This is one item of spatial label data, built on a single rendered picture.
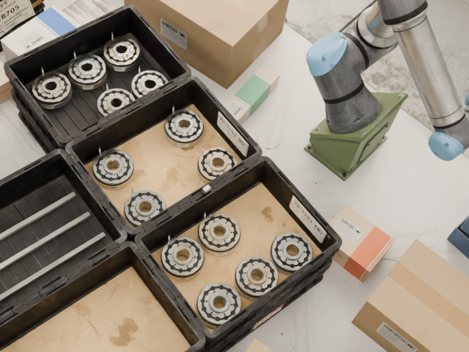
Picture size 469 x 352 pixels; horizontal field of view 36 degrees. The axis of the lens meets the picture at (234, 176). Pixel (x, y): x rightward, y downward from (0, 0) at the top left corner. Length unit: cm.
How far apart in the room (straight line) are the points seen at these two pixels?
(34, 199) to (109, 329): 39
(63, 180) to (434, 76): 93
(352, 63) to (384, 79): 136
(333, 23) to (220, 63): 135
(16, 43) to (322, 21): 163
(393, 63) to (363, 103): 140
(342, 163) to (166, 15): 66
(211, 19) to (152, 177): 50
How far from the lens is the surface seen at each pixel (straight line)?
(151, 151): 188
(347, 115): 190
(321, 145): 201
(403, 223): 203
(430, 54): 158
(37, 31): 220
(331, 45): 186
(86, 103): 197
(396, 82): 323
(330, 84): 187
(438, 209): 209
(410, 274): 179
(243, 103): 206
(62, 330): 169
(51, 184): 185
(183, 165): 186
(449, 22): 355
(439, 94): 161
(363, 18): 190
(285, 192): 177
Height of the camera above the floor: 242
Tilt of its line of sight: 60 degrees down
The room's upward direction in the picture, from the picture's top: 11 degrees clockwise
